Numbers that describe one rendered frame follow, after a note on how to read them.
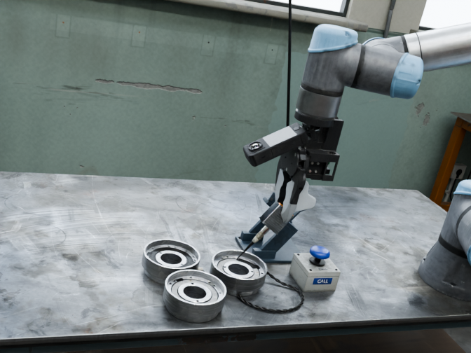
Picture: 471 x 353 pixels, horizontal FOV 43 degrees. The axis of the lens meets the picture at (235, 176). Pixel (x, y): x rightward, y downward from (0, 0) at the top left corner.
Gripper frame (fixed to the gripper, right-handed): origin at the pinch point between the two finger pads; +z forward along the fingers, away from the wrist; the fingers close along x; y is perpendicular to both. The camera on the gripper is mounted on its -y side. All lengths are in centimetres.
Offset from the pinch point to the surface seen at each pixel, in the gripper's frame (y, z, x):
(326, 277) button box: 9.3, 9.7, -7.1
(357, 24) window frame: 94, -21, 151
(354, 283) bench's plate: 17.8, 13.1, -4.3
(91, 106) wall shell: -18, 31, 157
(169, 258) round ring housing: -19.4, 11.3, 2.1
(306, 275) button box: 5.0, 9.6, -6.7
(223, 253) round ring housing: -9.1, 9.7, 1.0
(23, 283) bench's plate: -45.1, 13.1, -3.1
